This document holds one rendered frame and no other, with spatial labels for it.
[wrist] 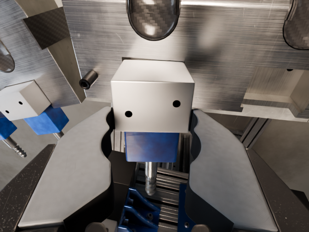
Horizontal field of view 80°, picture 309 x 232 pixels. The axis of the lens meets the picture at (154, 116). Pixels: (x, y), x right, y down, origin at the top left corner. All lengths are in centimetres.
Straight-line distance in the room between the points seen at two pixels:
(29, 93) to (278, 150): 159
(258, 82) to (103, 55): 15
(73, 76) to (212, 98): 17
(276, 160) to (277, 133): 30
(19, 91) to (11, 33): 6
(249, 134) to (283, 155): 61
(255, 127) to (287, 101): 92
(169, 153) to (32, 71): 19
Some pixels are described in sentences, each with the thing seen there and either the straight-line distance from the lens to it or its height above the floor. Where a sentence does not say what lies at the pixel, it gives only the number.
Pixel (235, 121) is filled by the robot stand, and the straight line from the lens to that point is 110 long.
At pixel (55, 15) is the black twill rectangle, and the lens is 26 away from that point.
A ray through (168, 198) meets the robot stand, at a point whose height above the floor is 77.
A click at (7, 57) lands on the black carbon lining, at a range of 29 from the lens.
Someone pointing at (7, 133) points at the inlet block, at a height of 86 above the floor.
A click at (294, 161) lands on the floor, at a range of 181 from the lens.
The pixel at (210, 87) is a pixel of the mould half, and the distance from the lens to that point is 17.
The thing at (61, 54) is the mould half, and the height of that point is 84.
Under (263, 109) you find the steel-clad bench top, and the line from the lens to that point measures 31.
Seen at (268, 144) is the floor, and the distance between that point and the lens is 160.
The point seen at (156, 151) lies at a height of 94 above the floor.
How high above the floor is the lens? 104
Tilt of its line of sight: 51 degrees down
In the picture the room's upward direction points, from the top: 166 degrees counter-clockwise
